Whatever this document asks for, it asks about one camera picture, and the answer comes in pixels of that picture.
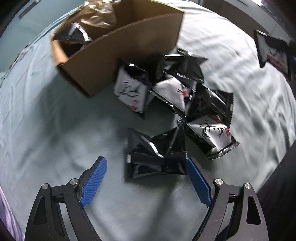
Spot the black snack packet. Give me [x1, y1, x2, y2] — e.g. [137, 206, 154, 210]
[126, 126, 187, 178]
[53, 23, 92, 57]

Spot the lilac duvet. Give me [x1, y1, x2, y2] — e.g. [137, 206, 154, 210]
[1, 188, 25, 240]

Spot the white deer snack packet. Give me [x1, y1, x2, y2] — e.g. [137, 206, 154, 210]
[184, 115, 240, 160]

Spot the white cabinet unit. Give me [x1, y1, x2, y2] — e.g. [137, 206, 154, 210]
[197, 1, 295, 40]

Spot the black wall bracket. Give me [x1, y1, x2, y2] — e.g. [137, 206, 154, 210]
[18, 0, 41, 19]

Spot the white snack packet near box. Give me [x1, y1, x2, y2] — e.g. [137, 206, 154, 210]
[113, 59, 154, 118]

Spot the brown cardboard box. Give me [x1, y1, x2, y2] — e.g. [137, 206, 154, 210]
[51, 1, 184, 97]

